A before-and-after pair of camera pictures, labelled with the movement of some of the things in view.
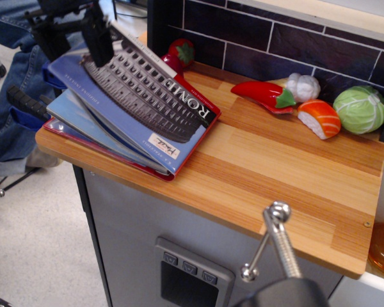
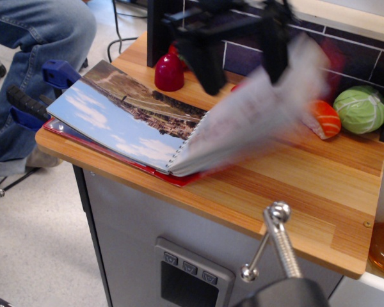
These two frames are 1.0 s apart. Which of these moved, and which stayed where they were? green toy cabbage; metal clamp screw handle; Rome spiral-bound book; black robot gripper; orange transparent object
Moved: Rome spiral-bound book; black robot gripper
Stayed: orange transparent object; green toy cabbage; metal clamp screw handle
